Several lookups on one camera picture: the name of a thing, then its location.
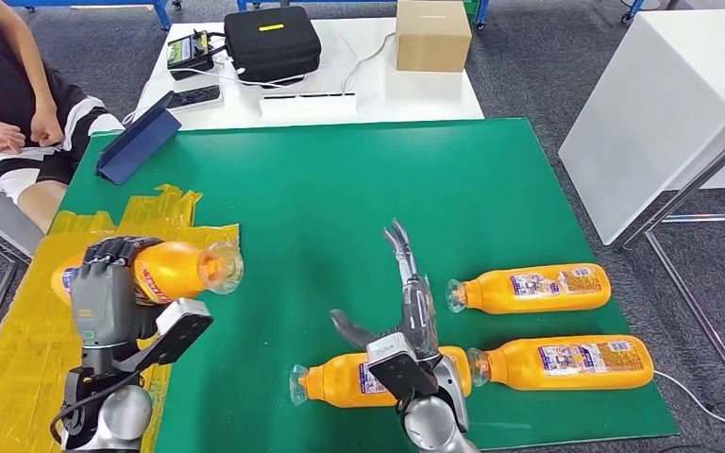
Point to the person's left hand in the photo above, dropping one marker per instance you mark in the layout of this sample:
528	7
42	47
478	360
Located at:
47	127

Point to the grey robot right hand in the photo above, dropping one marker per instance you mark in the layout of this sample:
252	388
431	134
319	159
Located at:
422	312

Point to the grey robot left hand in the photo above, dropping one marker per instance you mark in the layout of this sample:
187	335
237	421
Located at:
106	300

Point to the person's right hand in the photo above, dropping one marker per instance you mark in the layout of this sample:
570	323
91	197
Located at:
1	137

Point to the orange detergent bottle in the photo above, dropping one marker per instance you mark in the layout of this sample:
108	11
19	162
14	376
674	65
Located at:
500	294
512	366
175	272
331	381

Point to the person's left forearm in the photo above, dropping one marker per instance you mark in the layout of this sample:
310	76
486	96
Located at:
25	69

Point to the dark blue tablet case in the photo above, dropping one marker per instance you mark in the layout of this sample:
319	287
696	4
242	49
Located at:
137	147

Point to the yellow tape patch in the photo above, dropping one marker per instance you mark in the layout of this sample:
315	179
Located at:
25	350

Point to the green table mat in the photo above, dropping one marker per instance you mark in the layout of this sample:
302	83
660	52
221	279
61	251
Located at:
350	187

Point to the black phone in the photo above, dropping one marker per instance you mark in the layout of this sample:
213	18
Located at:
193	97

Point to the black handheld controller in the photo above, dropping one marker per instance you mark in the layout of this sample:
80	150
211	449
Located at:
188	53

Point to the blue metal rack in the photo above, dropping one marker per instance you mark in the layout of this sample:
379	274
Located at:
162	9
482	9
634	7

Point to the white low table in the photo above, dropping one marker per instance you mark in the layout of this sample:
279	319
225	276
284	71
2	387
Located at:
412	94

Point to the white power strip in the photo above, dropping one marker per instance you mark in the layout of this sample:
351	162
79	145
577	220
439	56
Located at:
306	107

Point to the black carrying case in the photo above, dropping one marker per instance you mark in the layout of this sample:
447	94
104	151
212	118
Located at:
272	50

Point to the brown cardboard box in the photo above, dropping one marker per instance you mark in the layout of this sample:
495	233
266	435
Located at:
431	37

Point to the white tilted table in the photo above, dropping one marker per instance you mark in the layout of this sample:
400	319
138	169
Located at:
650	112

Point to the green crate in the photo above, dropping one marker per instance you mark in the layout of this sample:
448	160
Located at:
470	6

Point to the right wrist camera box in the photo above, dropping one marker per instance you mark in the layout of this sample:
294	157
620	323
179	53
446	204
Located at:
400	372

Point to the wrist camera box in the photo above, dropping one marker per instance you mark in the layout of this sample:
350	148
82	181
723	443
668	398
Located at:
181	325
400	372

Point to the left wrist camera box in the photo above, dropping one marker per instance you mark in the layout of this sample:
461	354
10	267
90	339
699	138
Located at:
181	325

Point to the steel table frame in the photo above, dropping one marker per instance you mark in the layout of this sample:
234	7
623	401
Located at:
687	187

